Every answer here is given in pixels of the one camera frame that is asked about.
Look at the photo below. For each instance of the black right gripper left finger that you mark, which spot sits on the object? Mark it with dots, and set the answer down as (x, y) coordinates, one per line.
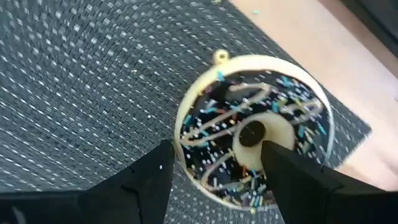
(140, 193)

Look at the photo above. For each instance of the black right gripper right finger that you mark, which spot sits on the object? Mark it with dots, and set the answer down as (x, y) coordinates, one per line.
(298, 193)

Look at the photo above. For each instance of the large chocolate sprinkled donut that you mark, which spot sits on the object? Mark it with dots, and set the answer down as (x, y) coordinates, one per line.
(217, 118)

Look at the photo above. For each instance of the dark grey woven placemat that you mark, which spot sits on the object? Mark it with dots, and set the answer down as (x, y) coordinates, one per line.
(77, 77)

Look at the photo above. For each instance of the black aluminium table frame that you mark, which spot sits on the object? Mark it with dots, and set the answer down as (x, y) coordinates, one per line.
(382, 18)

